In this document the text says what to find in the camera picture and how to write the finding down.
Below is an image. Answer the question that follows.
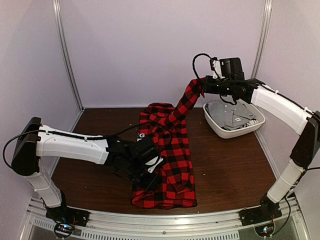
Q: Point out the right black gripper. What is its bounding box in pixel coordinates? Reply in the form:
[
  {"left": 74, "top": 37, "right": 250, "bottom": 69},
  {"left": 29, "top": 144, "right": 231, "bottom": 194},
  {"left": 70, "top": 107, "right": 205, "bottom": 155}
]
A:
[{"left": 203, "top": 75, "right": 234, "bottom": 95}]

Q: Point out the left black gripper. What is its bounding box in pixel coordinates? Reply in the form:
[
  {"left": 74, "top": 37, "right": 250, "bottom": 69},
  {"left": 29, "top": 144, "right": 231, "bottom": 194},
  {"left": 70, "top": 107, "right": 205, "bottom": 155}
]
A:
[{"left": 124, "top": 158, "right": 160, "bottom": 192}]

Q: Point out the red black plaid shirt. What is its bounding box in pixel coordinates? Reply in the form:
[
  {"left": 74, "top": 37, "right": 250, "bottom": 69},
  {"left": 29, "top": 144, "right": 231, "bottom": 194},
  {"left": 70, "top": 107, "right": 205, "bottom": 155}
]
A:
[{"left": 131, "top": 79, "right": 204, "bottom": 210}]

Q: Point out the white plastic tub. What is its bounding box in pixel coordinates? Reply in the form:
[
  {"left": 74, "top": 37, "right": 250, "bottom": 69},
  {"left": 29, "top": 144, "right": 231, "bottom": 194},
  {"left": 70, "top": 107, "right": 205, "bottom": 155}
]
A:
[{"left": 203, "top": 99, "right": 266, "bottom": 139}]

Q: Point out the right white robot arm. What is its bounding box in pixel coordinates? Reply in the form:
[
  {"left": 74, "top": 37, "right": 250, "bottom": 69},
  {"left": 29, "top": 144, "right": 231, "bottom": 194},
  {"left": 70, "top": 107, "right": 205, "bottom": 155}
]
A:
[{"left": 201, "top": 76, "right": 320, "bottom": 221}]

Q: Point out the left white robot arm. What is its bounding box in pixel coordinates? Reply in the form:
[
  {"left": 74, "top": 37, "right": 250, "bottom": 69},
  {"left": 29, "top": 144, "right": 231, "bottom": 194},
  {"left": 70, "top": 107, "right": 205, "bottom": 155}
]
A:
[{"left": 5, "top": 117, "right": 165, "bottom": 222}]

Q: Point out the grey button shirt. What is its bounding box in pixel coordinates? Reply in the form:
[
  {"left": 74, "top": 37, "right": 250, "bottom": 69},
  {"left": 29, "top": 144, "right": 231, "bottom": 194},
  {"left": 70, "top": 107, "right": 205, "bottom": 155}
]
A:
[{"left": 205, "top": 100, "right": 258, "bottom": 131}]

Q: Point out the black white printed shirt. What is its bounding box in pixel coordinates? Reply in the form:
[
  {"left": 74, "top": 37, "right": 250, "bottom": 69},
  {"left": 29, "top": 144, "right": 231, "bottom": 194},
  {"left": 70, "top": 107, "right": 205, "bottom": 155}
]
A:
[{"left": 241, "top": 118, "right": 259, "bottom": 128}]

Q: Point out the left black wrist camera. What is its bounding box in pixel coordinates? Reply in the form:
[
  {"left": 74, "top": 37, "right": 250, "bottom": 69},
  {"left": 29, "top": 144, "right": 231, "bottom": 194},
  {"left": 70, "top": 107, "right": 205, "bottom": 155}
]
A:
[{"left": 129, "top": 137, "right": 165, "bottom": 174}]

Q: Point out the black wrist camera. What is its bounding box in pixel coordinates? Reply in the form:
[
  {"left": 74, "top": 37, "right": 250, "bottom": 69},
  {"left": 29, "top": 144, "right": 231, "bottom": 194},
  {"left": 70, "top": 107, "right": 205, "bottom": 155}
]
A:
[
  {"left": 129, "top": 137, "right": 165, "bottom": 174},
  {"left": 209, "top": 57, "right": 245, "bottom": 81}
]

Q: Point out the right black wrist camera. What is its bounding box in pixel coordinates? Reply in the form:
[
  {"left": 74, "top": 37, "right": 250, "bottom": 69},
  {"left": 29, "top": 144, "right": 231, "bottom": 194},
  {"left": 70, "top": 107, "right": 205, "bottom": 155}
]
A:
[{"left": 209, "top": 57, "right": 245, "bottom": 81}]

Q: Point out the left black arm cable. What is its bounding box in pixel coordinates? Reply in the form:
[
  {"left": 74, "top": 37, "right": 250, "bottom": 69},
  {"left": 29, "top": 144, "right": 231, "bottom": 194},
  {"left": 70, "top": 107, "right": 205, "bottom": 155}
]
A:
[{"left": 2, "top": 123, "right": 173, "bottom": 171}]

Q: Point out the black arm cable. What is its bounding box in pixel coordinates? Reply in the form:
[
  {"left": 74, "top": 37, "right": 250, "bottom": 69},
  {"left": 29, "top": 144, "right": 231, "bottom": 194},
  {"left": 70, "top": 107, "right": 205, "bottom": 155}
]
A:
[
  {"left": 191, "top": 52, "right": 213, "bottom": 81},
  {"left": 2, "top": 123, "right": 173, "bottom": 171}
]

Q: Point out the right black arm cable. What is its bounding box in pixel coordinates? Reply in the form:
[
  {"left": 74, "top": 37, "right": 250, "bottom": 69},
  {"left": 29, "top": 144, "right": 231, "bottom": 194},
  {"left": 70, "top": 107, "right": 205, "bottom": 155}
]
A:
[{"left": 191, "top": 52, "right": 213, "bottom": 81}]

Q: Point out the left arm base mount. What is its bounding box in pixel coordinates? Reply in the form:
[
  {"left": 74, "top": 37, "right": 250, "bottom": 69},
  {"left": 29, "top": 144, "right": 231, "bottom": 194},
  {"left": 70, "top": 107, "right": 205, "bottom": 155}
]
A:
[{"left": 43, "top": 192, "right": 90, "bottom": 227}]

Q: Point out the right aluminium frame post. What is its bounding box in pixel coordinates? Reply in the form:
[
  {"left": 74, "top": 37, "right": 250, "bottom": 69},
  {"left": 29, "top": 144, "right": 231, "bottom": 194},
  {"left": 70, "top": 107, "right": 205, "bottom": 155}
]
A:
[{"left": 251, "top": 0, "right": 273, "bottom": 78}]

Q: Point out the aluminium frame post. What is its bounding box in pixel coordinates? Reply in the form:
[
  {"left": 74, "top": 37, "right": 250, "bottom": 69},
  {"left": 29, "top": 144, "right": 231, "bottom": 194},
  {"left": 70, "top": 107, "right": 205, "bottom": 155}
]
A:
[
  {"left": 251, "top": 0, "right": 273, "bottom": 78},
  {"left": 52, "top": 0, "right": 84, "bottom": 112}
]

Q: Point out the aluminium front rail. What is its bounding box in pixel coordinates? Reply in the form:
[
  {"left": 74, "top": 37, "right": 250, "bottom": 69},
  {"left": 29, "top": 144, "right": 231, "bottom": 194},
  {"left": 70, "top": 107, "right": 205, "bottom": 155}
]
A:
[{"left": 18, "top": 191, "right": 312, "bottom": 240}]

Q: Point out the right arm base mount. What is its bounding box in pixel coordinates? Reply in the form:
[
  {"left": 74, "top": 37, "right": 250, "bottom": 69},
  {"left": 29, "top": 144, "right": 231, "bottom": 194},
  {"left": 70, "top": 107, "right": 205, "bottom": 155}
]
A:
[{"left": 238, "top": 194, "right": 282, "bottom": 226}]

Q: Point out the left aluminium frame post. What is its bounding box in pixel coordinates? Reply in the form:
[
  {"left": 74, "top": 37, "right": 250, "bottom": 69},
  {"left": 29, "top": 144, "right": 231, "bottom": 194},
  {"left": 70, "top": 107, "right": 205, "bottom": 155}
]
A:
[{"left": 52, "top": 0, "right": 84, "bottom": 112}]

